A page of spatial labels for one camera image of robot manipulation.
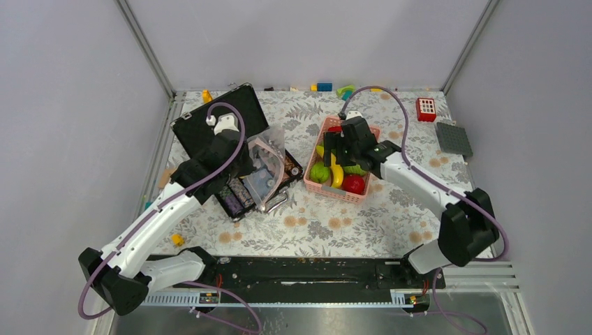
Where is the purple cable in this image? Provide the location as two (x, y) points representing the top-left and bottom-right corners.
(339, 86), (510, 264)
(77, 102), (246, 321)

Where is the small yellow brick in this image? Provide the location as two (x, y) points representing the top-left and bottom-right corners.
(171, 234), (185, 247)

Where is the green bumpy toy fruit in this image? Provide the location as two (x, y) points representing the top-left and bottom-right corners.
(309, 161), (331, 184)

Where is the tan toy piece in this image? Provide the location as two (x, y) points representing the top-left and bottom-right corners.
(157, 167), (176, 189)

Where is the red toy apple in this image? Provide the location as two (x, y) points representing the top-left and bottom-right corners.
(341, 174), (366, 195)

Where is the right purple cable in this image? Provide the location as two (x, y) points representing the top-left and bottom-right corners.
(339, 86), (510, 264)

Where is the floral tablecloth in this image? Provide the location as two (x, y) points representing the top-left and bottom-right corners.
(154, 90), (487, 259)

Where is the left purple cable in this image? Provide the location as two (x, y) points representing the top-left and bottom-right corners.
(77, 102), (246, 321)

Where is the black poker chip case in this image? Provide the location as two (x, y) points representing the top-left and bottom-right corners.
(171, 83), (304, 221)

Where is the green teal toy block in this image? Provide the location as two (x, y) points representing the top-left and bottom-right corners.
(336, 84), (356, 101)

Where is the clear zip top bag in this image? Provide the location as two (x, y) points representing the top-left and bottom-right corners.
(243, 126), (286, 211)

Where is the light green toy cabbage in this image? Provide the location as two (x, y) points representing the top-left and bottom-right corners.
(343, 165), (367, 177)

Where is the grey building baseplate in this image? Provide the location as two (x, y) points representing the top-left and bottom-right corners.
(436, 122), (473, 158)

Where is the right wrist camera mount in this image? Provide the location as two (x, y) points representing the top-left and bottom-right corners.
(345, 110), (362, 120)

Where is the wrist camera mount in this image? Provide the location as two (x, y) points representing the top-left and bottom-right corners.
(345, 110), (362, 120)
(205, 113), (239, 135)

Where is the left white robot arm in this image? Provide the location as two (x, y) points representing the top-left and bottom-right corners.
(78, 131), (253, 320)

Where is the pink plastic basket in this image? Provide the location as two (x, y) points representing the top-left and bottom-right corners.
(304, 116), (371, 204)

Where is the yellow toy brick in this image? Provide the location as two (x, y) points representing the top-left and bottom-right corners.
(202, 89), (213, 104)

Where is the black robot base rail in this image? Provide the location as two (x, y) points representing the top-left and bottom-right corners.
(127, 248), (447, 305)

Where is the red toy window block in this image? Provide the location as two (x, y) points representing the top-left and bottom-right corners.
(415, 98), (437, 122)

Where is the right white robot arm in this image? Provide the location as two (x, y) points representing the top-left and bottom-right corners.
(322, 117), (501, 288)

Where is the yellow toy banana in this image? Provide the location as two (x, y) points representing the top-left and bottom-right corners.
(329, 154), (344, 188)

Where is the blue toy brick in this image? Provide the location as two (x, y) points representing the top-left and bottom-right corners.
(316, 82), (333, 92)

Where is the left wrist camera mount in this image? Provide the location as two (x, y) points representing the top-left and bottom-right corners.
(205, 113), (239, 135)

